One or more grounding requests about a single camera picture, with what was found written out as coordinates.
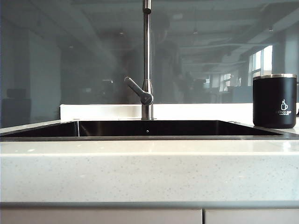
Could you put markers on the wide grey cabinet door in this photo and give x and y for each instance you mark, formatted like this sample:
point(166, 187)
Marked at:
point(100, 217)

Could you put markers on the stainless steel sink faucet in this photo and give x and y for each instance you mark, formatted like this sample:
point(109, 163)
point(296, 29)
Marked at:
point(147, 46)

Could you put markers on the black mug with steel rim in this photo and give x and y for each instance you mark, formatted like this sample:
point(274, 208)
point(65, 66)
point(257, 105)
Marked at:
point(273, 100)

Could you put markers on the narrow grey cabinet door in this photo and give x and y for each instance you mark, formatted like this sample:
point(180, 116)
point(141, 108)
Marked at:
point(252, 217)

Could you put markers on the black undermount sink basin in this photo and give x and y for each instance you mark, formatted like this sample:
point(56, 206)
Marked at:
point(144, 129)

